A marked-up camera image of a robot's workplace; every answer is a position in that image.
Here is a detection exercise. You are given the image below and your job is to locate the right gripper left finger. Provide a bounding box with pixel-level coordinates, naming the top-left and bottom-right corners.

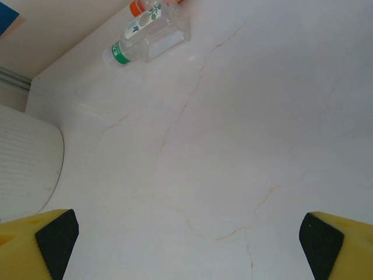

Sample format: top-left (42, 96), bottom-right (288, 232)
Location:
top-left (0, 208), bottom-right (80, 280)

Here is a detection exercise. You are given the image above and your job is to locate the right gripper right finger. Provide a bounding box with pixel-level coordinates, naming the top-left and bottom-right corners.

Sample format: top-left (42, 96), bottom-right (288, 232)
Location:
top-left (300, 211), bottom-right (373, 280)

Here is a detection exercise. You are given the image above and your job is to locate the white waste bin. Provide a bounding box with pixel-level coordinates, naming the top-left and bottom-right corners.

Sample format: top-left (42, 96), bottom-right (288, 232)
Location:
top-left (0, 104), bottom-right (65, 225)

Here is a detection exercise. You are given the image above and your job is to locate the clear bottle green white label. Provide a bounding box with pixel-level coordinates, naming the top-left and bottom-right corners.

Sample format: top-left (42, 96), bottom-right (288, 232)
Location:
top-left (103, 0), bottom-right (192, 68)

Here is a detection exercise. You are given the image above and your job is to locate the clear bottle orange cap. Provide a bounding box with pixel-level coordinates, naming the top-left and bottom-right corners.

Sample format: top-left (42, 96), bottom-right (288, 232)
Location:
top-left (129, 0), bottom-right (185, 18)

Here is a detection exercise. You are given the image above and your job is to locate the aluminium table side rail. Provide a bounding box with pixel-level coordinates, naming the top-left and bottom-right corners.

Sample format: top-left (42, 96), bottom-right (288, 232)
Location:
top-left (0, 66), bottom-right (32, 92)

